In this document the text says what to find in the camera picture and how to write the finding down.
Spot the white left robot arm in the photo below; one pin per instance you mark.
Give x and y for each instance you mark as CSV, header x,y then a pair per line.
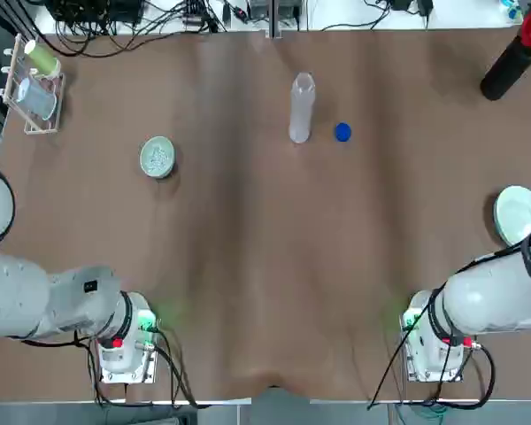
x,y
17,292

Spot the black usb hub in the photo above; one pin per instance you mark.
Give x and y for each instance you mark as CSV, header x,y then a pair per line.
x,y
197,20

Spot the transparent plastic bottle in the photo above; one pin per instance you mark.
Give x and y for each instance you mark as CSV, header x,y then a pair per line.
x,y
302,110

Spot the aluminium frame post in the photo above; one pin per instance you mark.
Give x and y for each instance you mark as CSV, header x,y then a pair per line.
x,y
274,17

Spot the blue white packet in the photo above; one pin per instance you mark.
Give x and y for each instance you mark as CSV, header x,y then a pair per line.
x,y
511,11

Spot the small clear ice cubes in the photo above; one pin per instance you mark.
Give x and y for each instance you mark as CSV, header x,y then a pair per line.
x,y
157,157

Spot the blue paper cup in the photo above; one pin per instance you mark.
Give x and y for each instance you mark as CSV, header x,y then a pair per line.
x,y
35,97

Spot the black power adapter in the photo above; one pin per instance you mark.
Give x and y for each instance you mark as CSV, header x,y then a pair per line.
x,y
400,3

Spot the pale green plate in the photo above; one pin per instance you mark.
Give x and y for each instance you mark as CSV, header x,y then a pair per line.
x,y
515,212

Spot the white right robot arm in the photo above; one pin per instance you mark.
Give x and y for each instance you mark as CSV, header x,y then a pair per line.
x,y
482,296

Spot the black computer box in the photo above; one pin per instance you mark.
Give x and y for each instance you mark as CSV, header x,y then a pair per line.
x,y
93,9

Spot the pale green bowl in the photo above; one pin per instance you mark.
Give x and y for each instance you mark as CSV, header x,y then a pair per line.
x,y
145,166

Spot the black vase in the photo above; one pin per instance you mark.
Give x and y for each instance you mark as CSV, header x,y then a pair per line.
x,y
504,71

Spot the wooden cup rack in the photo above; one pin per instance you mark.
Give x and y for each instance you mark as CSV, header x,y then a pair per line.
x,y
13,75

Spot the black power supply box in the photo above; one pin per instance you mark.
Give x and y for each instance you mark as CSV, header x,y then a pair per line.
x,y
265,9

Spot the blue bottle cap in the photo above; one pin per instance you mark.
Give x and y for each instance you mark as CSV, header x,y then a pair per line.
x,y
343,132

